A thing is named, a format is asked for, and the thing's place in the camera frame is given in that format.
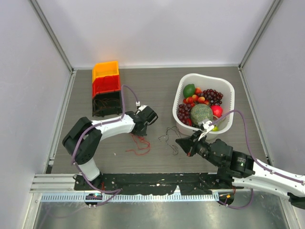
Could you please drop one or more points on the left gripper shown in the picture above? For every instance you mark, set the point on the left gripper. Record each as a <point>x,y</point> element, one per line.
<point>142,133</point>

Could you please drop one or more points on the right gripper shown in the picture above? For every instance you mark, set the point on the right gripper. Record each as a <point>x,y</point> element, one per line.
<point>186,143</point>

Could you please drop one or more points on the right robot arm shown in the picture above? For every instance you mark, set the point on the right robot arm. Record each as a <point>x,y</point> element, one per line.
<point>242,170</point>

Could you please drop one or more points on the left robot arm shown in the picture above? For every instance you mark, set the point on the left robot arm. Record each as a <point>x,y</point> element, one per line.
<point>83,139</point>

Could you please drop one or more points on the red grape bunch front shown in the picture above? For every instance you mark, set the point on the red grape bunch front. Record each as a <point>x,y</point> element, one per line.
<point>184,115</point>

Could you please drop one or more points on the green netted melon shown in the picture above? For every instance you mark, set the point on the green netted melon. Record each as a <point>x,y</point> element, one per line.
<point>199,113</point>

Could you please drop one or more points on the black plastic bin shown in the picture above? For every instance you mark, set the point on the black plastic bin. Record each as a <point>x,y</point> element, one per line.
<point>107,104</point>

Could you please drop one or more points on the white fruit basket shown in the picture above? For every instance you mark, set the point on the white fruit basket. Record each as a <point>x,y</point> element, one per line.
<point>203,82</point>

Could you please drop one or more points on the red apple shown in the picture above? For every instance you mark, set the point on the red apple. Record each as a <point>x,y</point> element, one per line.
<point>217,110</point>

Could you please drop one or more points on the red plastic bin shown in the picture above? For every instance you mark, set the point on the red plastic bin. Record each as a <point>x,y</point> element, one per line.
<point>106,84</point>

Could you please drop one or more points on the green lime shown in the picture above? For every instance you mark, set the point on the green lime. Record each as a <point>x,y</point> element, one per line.
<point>189,90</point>

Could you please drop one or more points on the dark red grape bunch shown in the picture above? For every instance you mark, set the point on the dark red grape bunch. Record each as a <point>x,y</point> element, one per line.
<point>210,97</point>

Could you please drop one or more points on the yellow plastic bin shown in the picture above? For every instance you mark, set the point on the yellow plastic bin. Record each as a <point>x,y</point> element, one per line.
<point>105,69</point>

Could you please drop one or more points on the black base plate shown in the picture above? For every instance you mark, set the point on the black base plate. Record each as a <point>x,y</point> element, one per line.
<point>153,183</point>

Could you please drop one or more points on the white slotted cable duct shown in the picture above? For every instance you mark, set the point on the white slotted cable duct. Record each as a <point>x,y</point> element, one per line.
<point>89,197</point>

